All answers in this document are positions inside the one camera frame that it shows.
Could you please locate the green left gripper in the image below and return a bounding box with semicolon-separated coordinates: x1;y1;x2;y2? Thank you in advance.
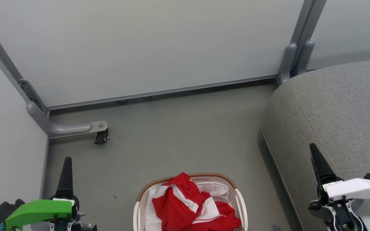
5;157;97;231

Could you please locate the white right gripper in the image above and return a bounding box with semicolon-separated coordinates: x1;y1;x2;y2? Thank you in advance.
308;143;370;213

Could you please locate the red and white garment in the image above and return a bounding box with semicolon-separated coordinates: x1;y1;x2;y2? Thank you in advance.
152;172;242;231

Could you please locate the grey fabric sofa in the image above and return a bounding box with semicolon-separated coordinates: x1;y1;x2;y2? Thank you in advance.
261;57;370;231

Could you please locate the grey partition support leg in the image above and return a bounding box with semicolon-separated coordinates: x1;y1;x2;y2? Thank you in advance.
27;101;109;139

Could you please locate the black caster wheel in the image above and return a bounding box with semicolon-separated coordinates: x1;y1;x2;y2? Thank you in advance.
94;128;110;145

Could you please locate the white wicker-rimmed laundry basket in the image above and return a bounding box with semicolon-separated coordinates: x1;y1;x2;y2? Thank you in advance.
133;173;249;231

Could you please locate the white fabric basket liner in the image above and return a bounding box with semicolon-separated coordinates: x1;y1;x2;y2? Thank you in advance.
145;182;237;231

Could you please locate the grey partition post foot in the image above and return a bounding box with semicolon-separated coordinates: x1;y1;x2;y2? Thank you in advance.
276;43;298;86
297;40;316;76

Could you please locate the grey partition corner post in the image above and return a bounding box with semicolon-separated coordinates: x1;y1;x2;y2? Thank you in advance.
0;13;49;117

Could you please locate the grey partition bottom rail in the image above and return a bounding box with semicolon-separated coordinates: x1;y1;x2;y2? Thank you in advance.
46;74;279;111

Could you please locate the grey partition double post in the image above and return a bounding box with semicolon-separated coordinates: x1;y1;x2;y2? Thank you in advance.
289;0;327;46

